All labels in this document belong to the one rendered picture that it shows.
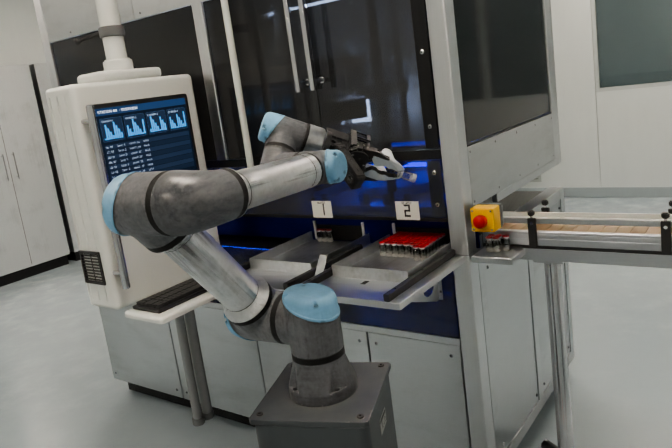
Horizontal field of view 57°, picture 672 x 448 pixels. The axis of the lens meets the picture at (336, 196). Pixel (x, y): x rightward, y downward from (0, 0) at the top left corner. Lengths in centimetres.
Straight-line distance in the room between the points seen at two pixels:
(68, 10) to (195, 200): 213
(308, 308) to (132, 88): 120
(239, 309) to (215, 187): 37
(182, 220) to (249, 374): 172
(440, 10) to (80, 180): 125
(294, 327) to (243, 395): 150
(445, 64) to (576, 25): 468
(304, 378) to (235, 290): 24
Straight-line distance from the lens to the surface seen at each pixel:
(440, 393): 218
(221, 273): 127
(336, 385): 138
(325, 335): 132
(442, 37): 185
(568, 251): 194
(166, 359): 312
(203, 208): 106
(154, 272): 228
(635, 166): 648
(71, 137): 216
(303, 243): 229
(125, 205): 113
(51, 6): 321
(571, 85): 650
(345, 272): 184
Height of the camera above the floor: 145
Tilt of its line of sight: 10 degrees down
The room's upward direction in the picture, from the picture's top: 8 degrees counter-clockwise
